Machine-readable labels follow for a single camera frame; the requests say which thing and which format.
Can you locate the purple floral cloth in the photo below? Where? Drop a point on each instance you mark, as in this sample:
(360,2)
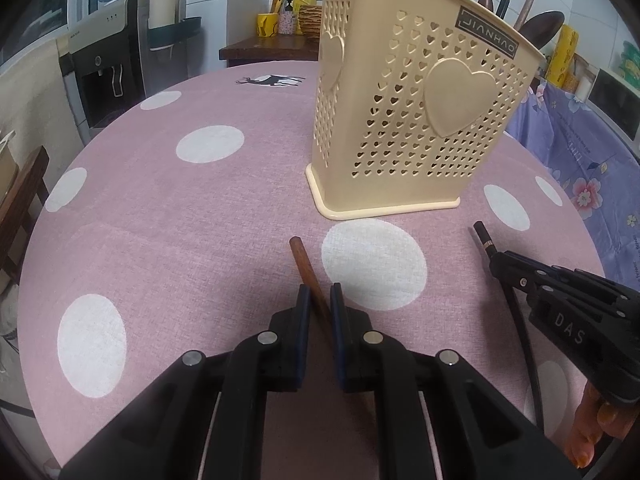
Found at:
(575,135)

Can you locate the wicker basket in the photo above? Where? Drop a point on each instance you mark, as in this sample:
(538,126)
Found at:
(310,22)

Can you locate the black and white water dispenser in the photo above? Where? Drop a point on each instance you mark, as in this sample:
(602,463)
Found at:
(100,70)

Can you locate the beige perforated utensil holder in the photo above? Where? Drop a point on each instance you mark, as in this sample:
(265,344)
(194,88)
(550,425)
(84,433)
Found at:
(465,95)

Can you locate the yellow cylindrical container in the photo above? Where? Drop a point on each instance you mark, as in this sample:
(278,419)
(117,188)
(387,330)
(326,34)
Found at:
(562,55)

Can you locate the wooden side table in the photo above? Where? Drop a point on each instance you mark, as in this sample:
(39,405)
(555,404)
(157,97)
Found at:
(265,50)

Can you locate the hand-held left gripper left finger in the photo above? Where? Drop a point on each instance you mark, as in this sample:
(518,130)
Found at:
(302,310)

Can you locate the dark teal wall holder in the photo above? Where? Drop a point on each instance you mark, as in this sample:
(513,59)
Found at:
(175,34)

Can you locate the yellow mug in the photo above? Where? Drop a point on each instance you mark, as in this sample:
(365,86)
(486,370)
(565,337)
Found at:
(267,25)

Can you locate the pink polka dot tablecloth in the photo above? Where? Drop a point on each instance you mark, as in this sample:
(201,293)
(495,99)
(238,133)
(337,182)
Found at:
(175,260)

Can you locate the green packet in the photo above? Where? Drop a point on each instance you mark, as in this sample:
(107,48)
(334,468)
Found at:
(631,59)

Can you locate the person's right hand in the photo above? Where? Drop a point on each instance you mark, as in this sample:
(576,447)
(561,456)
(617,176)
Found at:
(590,425)

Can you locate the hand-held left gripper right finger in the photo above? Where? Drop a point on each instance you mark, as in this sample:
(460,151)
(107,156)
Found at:
(337,312)

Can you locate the white microwave oven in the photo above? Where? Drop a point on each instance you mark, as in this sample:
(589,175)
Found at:
(617,100)

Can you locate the glass jar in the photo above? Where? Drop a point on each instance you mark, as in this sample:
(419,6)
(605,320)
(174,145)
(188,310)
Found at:
(580,76)

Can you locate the plain black chopstick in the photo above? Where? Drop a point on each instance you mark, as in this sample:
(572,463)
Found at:
(484,239)

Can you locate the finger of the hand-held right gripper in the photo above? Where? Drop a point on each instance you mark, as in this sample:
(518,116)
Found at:
(515,272)
(590,281)

